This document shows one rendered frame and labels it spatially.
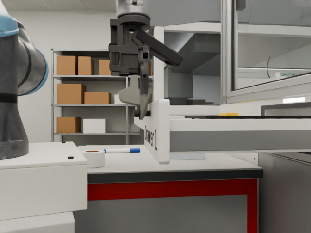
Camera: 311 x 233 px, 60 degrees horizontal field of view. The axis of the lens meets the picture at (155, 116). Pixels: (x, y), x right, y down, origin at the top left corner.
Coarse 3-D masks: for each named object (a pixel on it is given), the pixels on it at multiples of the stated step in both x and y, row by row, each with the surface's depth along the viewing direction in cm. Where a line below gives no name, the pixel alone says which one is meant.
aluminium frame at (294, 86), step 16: (224, 0) 105; (224, 16) 105; (224, 32) 105; (224, 48) 105; (224, 64) 105; (224, 80) 105; (288, 80) 65; (304, 80) 59; (224, 96) 105; (240, 96) 92; (256, 96) 80; (272, 96) 72; (288, 96) 65
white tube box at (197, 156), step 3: (198, 153) 85; (201, 153) 85; (171, 156) 87; (174, 156) 86; (177, 156) 86; (180, 156) 86; (183, 156) 86; (186, 156) 86; (189, 156) 86; (192, 156) 86; (195, 156) 85; (198, 156) 85; (201, 156) 85; (189, 159) 86; (192, 159) 86; (195, 159) 85; (198, 159) 85; (201, 159) 85
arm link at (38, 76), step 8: (0, 0) 56; (0, 8) 55; (24, 32) 56; (24, 40) 54; (32, 48) 55; (32, 56) 52; (40, 56) 58; (32, 64) 52; (40, 64) 56; (32, 72) 52; (40, 72) 57; (48, 72) 62; (32, 80) 54; (40, 80) 58; (24, 88) 54; (32, 88) 57
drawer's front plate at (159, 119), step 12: (156, 108) 48; (168, 108) 45; (144, 120) 73; (156, 120) 48; (168, 120) 45; (144, 132) 73; (156, 132) 48; (168, 132) 45; (144, 144) 73; (156, 144) 48; (168, 144) 45; (156, 156) 48; (168, 156) 45
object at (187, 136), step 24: (192, 120) 47; (216, 120) 48; (240, 120) 48; (264, 120) 49; (288, 120) 49; (192, 144) 47; (216, 144) 47; (240, 144) 48; (264, 144) 49; (288, 144) 49
